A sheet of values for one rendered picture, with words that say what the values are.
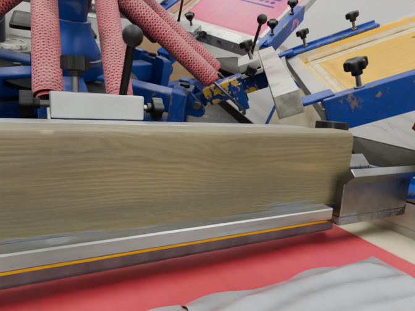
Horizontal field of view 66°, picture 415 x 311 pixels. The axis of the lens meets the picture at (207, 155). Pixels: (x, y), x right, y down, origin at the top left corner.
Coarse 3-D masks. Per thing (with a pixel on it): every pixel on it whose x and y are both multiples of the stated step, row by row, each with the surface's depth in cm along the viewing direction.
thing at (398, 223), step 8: (408, 208) 32; (392, 216) 34; (400, 216) 33; (408, 216) 32; (376, 224) 36; (384, 224) 35; (392, 224) 34; (400, 224) 33; (408, 224) 32; (400, 232) 33; (408, 232) 32
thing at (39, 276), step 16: (320, 224) 31; (224, 240) 26; (240, 240) 26; (256, 240) 27; (128, 256) 22; (144, 256) 23; (160, 256) 23; (176, 256) 24; (32, 272) 20; (48, 272) 20; (64, 272) 20; (80, 272) 21; (0, 288) 19
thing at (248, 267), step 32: (192, 256) 26; (224, 256) 26; (256, 256) 27; (288, 256) 27; (320, 256) 27; (352, 256) 28; (384, 256) 28; (192, 288) 22; (224, 288) 22; (256, 288) 22
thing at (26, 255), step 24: (240, 216) 24; (264, 216) 25; (288, 216) 25; (312, 216) 26; (48, 240) 18; (72, 240) 19; (96, 240) 19; (120, 240) 19; (144, 240) 20; (168, 240) 21; (192, 240) 22; (0, 264) 17; (24, 264) 17; (48, 264) 18
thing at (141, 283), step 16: (96, 272) 23; (112, 272) 23; (128, 272) 23; (144, 272) 23; (16, 288) 20; (32, 288) 20; (48, 288) 21; (64, 288) 21; (80, 288) 21; (96, 288) 21; (112, 288) 21; (128, 288) 21; (144, 288) 21; (160, 288) 21; (0, 304) 19; (16, 304) 19; (32, 304) 19; (48, 304) 19; (64, 304) 19; (80, 304) 19; (96, 304) 19; (112, 304) 19; (128, 304) 19; (144, 304) 20; (160, 304) 20; (176, 304) 20
